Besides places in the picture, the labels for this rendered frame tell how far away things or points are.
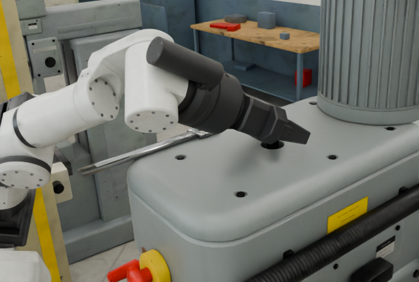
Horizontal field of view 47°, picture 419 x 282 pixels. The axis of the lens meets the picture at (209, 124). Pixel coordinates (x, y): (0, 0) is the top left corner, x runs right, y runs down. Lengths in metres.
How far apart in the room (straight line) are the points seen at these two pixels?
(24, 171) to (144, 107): 0.25
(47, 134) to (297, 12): 6.06
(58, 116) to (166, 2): 7.35
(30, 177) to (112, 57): 0.23
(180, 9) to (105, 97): 7.50
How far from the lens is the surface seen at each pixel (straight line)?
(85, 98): 0.65
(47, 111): 0.69
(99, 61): 0.65
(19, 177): 0.77
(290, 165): 0.71
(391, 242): 0.92
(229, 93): 0.65
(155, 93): 0.58
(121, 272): 0.83
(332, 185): 0.71
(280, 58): 7.00
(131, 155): 0.76
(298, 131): 0.73
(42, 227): 2.67
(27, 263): 1.01
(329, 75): 0.88
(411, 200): 0.83
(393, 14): 0.82
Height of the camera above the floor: 2.22
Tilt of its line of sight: 22 degrees down
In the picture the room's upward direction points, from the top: 3 degrees counter-clockwise
